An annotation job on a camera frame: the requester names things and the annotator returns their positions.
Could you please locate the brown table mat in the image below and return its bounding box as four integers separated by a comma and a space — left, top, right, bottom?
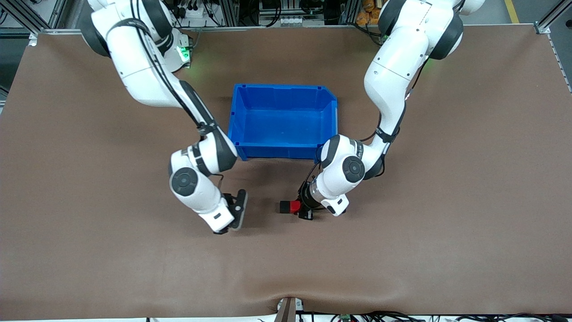
0, 25, 572, 320

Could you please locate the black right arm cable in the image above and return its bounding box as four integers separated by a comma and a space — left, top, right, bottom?
132, 0, 225, 188

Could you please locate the brown table clamp post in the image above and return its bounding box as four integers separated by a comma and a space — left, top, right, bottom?
276, 297, 305, 322

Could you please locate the black cable bundle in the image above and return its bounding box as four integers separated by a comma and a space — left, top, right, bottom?
313, 311, 572, 322

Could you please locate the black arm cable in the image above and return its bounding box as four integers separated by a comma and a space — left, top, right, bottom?
132, 0, 225, 188
302, 58, 429, 193

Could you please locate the aluminium frame profile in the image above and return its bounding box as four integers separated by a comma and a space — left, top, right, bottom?
0, 0, 67, 47
534, 0, 572, 34

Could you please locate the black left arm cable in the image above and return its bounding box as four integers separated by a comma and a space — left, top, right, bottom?
302, 58, 429, 193

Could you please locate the blue plastic storage bin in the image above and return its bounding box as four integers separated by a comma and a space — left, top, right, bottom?
227, 83, 339, 161

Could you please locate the orange packets pile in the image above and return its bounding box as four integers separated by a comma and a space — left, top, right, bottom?
356, 0, 385, 25

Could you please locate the silver table edge rail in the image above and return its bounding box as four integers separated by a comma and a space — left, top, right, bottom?
38, 26, 385, 34

